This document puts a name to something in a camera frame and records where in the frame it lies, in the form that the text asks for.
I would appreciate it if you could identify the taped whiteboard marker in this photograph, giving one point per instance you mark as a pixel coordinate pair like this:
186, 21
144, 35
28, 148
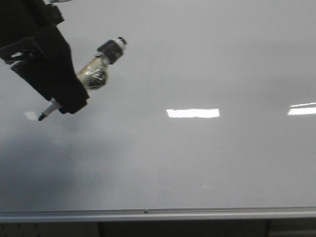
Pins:
95, 73

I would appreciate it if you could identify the white whiteboard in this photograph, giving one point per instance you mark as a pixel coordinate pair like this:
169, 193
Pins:
209, 114

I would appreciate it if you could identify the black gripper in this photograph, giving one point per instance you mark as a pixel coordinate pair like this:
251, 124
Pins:
29, 27

